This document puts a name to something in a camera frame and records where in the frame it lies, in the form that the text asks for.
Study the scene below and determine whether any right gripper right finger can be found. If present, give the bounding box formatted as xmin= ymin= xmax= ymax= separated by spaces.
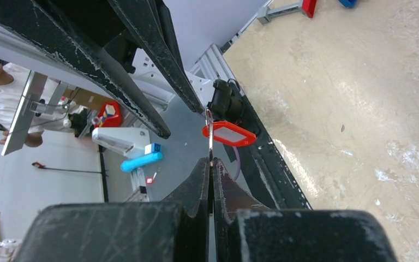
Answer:
xmin=212 ymin=159 xmax=397 ymax=261

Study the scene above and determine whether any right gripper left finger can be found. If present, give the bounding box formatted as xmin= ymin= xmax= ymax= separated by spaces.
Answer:
xmin=15 ymin=158 xmax=210 ymax=261

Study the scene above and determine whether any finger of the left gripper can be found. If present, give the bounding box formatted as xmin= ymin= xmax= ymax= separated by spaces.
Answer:
xmin=0 ymin=1 xmax=171 ymax=139
xmin=109 ymin=1 xmax=203 ymax=113

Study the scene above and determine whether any red key tag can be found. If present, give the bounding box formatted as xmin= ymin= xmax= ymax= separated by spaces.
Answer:
xmin=212 ymin=121 xmax=257 ymax=147

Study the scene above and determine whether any silver key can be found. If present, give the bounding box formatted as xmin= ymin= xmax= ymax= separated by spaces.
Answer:
xmin=207 ymin=121 xmax=213 ymax=167

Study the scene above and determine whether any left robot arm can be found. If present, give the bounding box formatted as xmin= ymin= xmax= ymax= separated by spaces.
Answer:
xmin=0 ymin=1 xmax=244 ymax=139

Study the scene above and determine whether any person in white shirt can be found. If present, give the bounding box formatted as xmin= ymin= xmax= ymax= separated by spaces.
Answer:
xmin=0 ymin=63 xmax=85 ymax=147

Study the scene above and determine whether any blue cylinder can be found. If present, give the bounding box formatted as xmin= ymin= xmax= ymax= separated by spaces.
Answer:
xmin=120 ymin=152 xmax=163 ymax=172

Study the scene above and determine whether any white device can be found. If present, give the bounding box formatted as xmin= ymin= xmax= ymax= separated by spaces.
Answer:
xmin=92 ymin=127 xmax=151 ymax=159

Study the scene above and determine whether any red box of blocks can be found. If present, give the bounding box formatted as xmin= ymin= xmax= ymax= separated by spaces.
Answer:
xmin=92 ymin=101 xmax=123 ymax=128

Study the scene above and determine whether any red grey toy hammer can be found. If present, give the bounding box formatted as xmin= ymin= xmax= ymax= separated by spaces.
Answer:
xmin=256 ymin=0 xmax=317 ymax=25

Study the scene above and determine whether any colourful toy block vehicle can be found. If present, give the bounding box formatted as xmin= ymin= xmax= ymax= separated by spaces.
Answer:
xmin=339 ymin=0 xmax=357 ymax=8

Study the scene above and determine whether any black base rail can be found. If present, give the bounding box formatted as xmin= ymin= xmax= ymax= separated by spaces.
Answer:
xmin=208 ymin=79 xmax=312 ymax=210

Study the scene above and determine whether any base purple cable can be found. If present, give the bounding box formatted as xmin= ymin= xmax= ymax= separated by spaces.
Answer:
xmin=231 ymin=146 xmax=242 ymax=182

